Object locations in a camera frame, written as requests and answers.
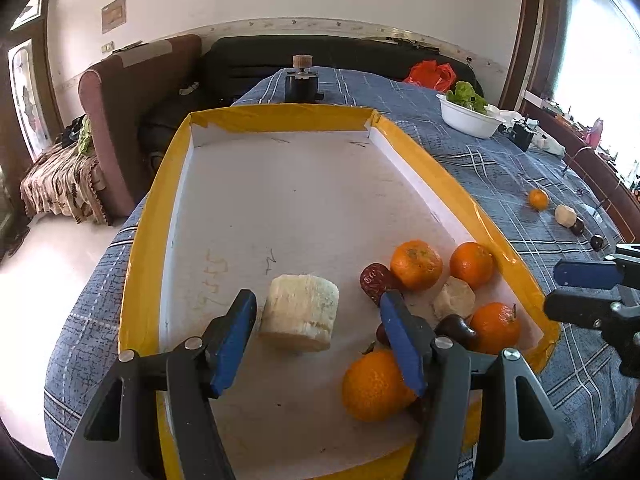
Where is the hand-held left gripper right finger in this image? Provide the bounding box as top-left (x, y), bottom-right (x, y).
top-left (380, 290), bottom-right (583, 480)

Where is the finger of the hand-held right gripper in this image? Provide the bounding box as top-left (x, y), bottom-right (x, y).
top-left (553, 258), bottom-right (631, 291)
top-left (544, 287), bottom-right (626, 332)

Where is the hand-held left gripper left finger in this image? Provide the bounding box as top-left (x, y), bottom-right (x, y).
top-left (57, 289), bottom-right (258, 480)

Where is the red jujube date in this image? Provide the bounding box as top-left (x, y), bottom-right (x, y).
top-left (360, 262), bottom-right (401, 306)

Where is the large white peeled chunk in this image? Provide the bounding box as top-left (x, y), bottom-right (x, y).
top-left (258, 274), bottom-right (340, 352)

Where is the yellow-rimmed white tray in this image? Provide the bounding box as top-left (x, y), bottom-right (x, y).
top-left (118, 104), bottom-right (561, 480)

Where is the wooden counter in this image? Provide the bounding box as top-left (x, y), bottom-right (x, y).
top-left (520, 90), bottom-right (640, 241)

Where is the white cloth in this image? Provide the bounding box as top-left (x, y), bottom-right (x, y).
top-left (487, 105), bottom-right (566, 156)

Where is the white bowl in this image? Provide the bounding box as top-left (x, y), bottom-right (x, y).
top-left (436, 94), bottom-right (507, 140)

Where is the green lettuce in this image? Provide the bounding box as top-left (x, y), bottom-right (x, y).
top-left (446, 81), bottom-right (488, 114)

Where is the patterned brown cloth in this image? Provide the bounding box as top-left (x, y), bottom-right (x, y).
top-left (20, 145), bottom-right (108, 226)

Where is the red plastic bag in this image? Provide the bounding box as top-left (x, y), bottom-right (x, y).
top-left (403, 60), bottom-right (457, 92)

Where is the brown armchair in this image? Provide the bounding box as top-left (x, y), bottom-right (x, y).
top-left (79, 34), bottom-right (203, 218)

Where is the black device with wooden knob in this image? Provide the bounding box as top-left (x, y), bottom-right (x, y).
top-left (285, 54), bottom-right (325, 103)

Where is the black sofa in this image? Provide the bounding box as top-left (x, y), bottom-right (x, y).
top-left (137, 35), bottom-right (483, 161)

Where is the glass door panel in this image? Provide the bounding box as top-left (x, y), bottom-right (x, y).
top-left (7, 37), bottom-right (63, 161)

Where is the small framed picture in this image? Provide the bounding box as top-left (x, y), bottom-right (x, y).
top-left (10, 0), bottom-right (46, 31)

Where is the grey cable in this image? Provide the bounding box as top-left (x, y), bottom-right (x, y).
top-left (562, 147), bottom-right (593, 176)

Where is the wall plaque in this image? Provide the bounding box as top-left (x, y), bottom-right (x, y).
top-left (101, 0), bottom-right (127, 33)

